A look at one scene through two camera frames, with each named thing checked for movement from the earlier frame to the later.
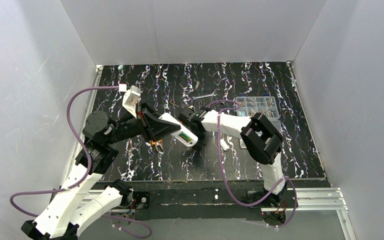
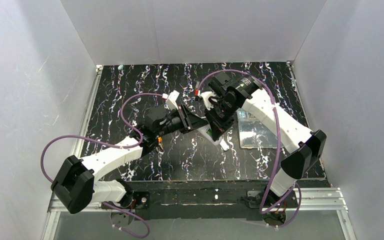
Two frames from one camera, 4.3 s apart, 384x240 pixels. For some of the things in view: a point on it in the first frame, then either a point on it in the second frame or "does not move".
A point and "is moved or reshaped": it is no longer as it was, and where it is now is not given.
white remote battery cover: x=224 y=145 does not move
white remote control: x=185 y=136 is moved or reshaped
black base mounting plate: x=234 y=200 does not move
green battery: x=186 y=136 -> x=209 y=131
